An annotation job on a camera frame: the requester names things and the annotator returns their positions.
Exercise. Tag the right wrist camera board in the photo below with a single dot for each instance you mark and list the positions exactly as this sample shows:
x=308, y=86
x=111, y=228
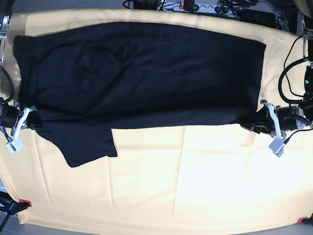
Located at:
x=14, y=145

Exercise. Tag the white power strip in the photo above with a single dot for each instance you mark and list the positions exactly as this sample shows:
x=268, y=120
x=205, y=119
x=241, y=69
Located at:
x=177, y=6

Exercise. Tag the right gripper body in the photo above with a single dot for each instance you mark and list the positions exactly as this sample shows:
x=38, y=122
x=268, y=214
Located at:
x=9, y=115

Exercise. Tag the dark navy T-shirt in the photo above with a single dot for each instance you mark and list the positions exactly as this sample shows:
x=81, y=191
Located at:
x=127, y=75

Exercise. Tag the right red-tipped table clamp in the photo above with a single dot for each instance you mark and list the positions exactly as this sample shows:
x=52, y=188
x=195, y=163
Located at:
x=306, y=220

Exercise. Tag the left red-tipped table clamp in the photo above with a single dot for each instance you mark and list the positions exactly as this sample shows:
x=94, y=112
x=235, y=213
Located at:
x=11, y=207

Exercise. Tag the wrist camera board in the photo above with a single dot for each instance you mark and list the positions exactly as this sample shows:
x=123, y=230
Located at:
x=277, y=147
x=14, y=145

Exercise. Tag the yellow table cloth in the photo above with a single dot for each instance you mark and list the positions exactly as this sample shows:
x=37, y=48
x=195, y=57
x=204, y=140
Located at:
x=196, y=180

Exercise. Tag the red-tipped table clamp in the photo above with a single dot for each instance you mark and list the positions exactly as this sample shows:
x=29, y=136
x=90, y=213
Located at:
x=306, y=220
x=11, y=207

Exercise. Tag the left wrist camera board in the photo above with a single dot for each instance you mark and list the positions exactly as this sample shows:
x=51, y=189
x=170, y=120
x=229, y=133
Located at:
x=277, y=147

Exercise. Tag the black box behind table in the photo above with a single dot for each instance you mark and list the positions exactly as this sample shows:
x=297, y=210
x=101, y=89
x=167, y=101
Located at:
x=259, y=18

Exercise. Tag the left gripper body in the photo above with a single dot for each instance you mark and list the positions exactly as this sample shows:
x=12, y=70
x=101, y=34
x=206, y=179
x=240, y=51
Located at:
x=284, y=119

